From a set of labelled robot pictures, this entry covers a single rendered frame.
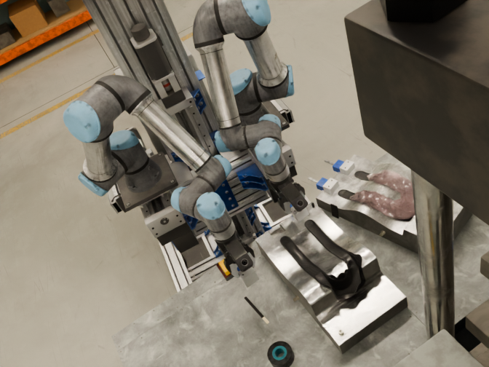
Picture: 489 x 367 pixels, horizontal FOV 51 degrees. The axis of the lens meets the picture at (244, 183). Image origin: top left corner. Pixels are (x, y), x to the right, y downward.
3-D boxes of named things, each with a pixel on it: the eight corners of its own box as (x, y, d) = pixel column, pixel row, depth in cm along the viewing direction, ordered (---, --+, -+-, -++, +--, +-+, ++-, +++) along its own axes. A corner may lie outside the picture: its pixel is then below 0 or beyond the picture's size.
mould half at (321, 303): (261, 253, 194) (251, 231, 184) (316, 215, 198) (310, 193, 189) (342, 354, 158) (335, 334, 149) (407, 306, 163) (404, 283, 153)
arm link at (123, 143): (153, 154, 198) (139, 128, 189) (131, 178, 192) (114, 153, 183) (133, 147, 205) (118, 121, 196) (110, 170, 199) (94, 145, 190)
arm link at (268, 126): (245, 116, 171) (244, 142, 165) (278, 110, 168) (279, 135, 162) (252, 131, 177) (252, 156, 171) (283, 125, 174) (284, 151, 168)
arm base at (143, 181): (124, 176, 211) (112, 159, 204) (156, 159, 212) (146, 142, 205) (131, 198, 200) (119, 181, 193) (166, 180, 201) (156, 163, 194)
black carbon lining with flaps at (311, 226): (278, 244, 186) (271, 228, 179) (314, 219, 188) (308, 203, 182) (336, 311, 161) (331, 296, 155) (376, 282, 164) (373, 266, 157)
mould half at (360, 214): (318, 206, 201) (312, 188, 193) (356, 163, 210) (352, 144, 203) (437, 263, 170) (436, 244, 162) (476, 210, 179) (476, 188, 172)
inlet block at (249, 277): (229, 263, 182) (224, 254, 178) (241, 255, 183) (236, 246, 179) (247, 287, 173) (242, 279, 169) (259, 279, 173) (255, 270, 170)
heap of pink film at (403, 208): (345, 202, 191) (342, 188, 185) (372, 170, 197) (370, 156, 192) (408, 230, 175) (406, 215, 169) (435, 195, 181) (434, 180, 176)
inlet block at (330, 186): (305, 186, 206) (303, 178, 202) (313, 178, 208) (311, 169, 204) (332, 198, 198) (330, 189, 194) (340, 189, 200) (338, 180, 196)
